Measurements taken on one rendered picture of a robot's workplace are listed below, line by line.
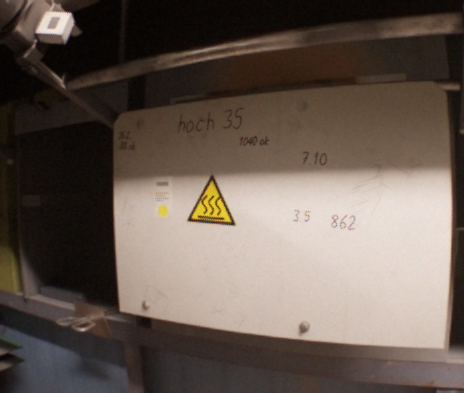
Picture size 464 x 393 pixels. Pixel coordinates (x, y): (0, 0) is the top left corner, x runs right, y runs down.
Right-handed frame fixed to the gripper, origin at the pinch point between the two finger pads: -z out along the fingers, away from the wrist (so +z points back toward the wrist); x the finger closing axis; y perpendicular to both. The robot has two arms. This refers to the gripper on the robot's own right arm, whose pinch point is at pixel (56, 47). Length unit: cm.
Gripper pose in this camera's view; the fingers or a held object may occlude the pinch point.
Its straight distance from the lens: 72.3
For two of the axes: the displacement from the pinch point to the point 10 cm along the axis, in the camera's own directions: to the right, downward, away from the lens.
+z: -4.1, -3.5, -8.5
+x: 1.4, -9.4, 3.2
